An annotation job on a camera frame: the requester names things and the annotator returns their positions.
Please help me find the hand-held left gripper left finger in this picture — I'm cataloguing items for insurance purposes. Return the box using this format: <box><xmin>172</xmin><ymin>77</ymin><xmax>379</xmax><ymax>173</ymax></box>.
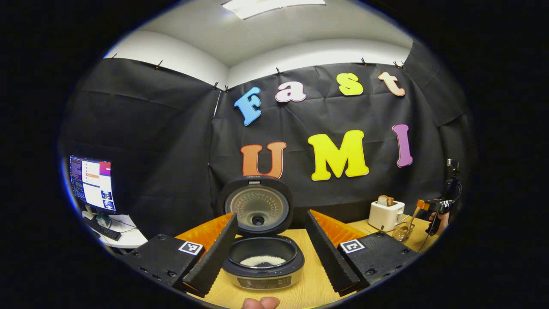
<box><xmin>122</xmin><ymin>213</ymin><xmax>238</xmax><ymax>297</ymax></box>

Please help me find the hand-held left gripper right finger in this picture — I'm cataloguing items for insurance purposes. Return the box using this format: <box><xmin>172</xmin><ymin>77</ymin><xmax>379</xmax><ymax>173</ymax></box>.
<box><xmin>305</xmin><ymin>209</ymin><xmax>419</xmax><ymax>297</ymax></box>

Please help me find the wooden spoon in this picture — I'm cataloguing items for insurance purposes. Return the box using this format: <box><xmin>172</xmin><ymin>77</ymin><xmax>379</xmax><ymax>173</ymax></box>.
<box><xmin>407</xmin><ymin>206</ymin><xmax>422</xmax><ymax>232</ymax></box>

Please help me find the clear chopstick holder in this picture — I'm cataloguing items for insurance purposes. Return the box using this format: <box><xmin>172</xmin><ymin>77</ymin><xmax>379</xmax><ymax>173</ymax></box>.
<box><xmin>392</xmin><ymin>222</ymin><xmax>415</xmax><ymax>243</ymax></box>

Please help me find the white rice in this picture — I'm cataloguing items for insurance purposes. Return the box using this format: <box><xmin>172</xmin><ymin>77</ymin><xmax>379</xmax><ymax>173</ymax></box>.
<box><xmin>239</xmin><ymin>255</ymin><xmax>287</xmax><ymax>267</ymax></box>

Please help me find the dark grey rice cooker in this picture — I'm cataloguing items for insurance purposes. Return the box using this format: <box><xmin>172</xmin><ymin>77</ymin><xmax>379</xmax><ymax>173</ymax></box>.
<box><xmin>219</xmin><ymin>175</ymin><xmax>305</xmax><ymax>290</ymax></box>

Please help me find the white toaster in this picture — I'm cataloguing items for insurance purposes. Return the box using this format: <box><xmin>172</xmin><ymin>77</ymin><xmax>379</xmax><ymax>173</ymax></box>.
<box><xmin>368</xmin><ymin>200</ymin><xmax>405</xmax><ymax>232</ymax></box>

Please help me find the white side table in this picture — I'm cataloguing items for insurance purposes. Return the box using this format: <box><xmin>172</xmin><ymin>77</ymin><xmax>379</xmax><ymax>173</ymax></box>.
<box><xmin>81</xmin><ymin>210</ymin><xmax>148</xmax><ymax>249</ymax></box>

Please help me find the black keyboard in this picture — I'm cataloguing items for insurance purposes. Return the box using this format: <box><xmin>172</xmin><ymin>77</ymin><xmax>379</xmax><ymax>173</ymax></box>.
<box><xmin>84</xmin><ymin>216</ymin><xmax>122</xmax><ymax>242</ymax></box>

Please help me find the black backdrop cloth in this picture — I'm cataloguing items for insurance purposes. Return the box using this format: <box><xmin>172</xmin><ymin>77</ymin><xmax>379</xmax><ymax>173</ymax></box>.
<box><xmin>60</xmin><ymin>41</ymin><xmax>477</xmax><ymax>239</ymax></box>

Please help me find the computer monitor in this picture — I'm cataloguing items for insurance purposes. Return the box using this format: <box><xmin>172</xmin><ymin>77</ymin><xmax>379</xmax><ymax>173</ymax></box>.
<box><xmin>69</xmin><ymin>155</ymin><xmax>116</xmax><ymax>214</ymax></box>

